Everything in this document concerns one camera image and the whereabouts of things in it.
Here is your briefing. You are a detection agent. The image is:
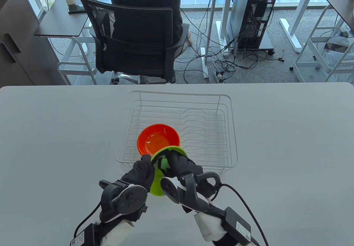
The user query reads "white wire dish rack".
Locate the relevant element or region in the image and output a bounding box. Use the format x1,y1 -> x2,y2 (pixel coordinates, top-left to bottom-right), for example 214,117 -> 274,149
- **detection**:
115,90 -> 238,172

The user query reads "black round controller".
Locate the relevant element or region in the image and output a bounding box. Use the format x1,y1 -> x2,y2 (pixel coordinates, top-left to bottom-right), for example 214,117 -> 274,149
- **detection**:
99,180 -> 148,222
161,174 -> 222,205

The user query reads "dark flat coaster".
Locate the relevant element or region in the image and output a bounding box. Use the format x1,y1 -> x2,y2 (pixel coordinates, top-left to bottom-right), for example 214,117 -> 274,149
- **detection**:
67,4 -> 87,14

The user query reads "brown side table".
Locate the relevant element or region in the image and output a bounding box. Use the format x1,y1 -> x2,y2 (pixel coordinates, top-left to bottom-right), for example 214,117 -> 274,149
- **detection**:
34,0 -> 98,85

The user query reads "black sensor box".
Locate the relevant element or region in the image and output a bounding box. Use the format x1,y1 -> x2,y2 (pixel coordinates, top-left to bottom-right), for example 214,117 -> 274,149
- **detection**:
70,224 -> 96,246
221,207 -> 251,246

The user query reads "person's right hand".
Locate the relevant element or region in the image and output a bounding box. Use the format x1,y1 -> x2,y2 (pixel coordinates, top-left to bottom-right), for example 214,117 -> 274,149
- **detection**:
165,151 -> 222,200

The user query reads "dark brown cabinet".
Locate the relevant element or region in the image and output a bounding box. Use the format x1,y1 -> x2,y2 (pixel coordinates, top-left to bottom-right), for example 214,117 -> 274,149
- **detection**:
0,0 -> 67,86

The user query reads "green hand towel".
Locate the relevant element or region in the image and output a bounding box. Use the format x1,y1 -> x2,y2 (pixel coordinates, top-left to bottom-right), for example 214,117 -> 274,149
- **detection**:
158,156 -> 173,175

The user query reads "person's left forearm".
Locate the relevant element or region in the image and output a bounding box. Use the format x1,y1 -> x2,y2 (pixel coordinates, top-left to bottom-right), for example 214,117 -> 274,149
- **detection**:
94,218 -> 136,246

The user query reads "orange bowl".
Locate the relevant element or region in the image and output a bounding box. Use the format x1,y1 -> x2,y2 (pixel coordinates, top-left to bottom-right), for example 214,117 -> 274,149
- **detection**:
137,124 -> 181,156

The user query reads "black computer tower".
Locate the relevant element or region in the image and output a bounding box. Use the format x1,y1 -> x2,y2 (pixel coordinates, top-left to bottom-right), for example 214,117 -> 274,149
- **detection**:
226,0 -> 278,51

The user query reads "green bowl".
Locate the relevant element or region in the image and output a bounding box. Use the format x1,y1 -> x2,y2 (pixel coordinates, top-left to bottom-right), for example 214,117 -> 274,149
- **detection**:
149,146 -> 190,197

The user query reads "bundle of black floor cables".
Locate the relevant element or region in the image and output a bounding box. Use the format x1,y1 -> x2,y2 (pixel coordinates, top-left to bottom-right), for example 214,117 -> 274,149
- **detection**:
177,22 -> 286,84

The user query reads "white frame rolling table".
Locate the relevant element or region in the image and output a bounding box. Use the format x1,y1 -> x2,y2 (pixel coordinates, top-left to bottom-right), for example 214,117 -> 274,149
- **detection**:
289,0 -> 354,83

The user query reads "person's right forearm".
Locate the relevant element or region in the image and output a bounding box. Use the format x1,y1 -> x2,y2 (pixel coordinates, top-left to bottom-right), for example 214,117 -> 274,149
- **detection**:
194,202 -> 252,246

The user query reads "person's left hand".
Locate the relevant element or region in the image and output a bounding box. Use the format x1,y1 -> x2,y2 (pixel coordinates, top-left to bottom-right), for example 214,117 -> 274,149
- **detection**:
120,154 -> 156,192

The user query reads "black mesh office chair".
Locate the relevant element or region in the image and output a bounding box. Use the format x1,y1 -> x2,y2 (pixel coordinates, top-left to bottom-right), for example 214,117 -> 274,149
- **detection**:
80,0 -> 190,85

